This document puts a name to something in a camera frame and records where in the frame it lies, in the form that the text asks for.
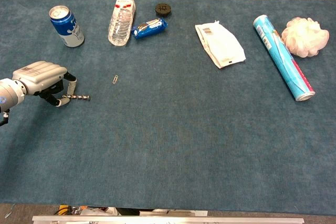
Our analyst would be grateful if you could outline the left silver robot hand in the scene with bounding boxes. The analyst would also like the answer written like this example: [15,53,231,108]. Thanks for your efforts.
[12,60,78,108]

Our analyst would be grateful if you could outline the silver bead chain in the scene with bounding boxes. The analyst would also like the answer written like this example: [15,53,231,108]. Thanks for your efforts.
[62,93,92,101]

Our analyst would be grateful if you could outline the blue and white soda can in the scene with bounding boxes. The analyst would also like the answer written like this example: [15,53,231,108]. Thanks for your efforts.
[48,5,85,48]

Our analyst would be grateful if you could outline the clear plastic water bottle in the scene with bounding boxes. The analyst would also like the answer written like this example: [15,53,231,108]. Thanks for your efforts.
[108,0,137,47]

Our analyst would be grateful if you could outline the blue Oreo cookie pack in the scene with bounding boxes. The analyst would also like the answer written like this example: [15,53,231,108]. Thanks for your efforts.
[131,17,168,39]

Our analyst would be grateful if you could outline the teal felt table cloth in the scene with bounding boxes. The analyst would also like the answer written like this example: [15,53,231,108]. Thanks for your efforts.
[0,0,336,212]

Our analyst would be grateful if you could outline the black round chess piece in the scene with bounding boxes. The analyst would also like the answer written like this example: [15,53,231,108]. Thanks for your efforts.
[154,2,172,17]

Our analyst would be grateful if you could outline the white crumpled paper bag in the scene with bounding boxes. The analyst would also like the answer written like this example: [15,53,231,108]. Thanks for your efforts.
[194,20,247,69]

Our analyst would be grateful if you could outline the light blue plastic wrap roll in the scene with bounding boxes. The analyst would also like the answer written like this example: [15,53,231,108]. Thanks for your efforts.
[253,15,316,102]

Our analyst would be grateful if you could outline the white mesh bath sponge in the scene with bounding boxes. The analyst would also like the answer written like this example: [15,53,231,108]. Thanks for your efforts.
[281,17,330,58]

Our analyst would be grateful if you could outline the aluminium profile rail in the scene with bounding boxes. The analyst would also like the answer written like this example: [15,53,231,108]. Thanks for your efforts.
[31,215,305,224]

